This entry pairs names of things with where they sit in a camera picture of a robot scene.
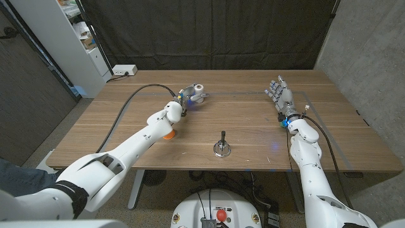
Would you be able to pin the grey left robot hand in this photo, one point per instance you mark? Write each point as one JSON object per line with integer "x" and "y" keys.
{"x": 186, "y": 95}

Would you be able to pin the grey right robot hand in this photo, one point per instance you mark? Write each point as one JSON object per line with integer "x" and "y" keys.
{"x": 286, "y": 96}

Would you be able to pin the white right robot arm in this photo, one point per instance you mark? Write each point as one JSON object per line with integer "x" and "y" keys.
{"x": 311, "y": 187}

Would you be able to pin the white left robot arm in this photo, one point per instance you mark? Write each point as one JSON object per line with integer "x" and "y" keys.
{"x": 133, "y": 149}

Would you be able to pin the orange plastic cup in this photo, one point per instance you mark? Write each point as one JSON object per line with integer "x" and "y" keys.
{"x": 170, "y": 136}

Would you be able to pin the black backdrop curtain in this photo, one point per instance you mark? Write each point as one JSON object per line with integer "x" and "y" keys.
{"x": 209, "y": 31}

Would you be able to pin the white power strip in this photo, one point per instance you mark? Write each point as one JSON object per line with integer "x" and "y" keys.
{"x": 124, "y": 69}

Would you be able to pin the black round grille disc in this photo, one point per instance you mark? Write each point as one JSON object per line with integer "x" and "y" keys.
{"x": 154, "y": 177}

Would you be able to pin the grey table leg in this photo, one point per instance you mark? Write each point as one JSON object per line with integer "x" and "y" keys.
{"x": 136, "y": 190}
{"x": 296, "y": 193}

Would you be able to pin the black backdrop stand pole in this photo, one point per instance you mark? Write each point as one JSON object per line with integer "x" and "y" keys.
{"x": 95, "y": 38}

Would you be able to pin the cardboard box on shelf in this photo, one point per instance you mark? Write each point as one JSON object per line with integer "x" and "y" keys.
{"x": 88, "y": 42}

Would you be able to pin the white robot torso base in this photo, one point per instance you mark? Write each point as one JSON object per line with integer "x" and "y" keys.
{"x": 215, "y": 206}

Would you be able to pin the black floor power strip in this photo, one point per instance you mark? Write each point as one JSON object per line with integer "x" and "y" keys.
{"x": 272, "y": 219}

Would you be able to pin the red emergency stop button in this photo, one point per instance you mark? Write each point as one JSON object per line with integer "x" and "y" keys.
{"x": 221, "y": 215}

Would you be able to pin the white shelf cabinet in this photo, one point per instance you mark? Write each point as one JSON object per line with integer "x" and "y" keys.
{"x": 60, "y": 41}

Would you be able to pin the person's leg in jeans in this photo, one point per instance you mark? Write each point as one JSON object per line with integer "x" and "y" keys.
{"x": 22, "y": 179}

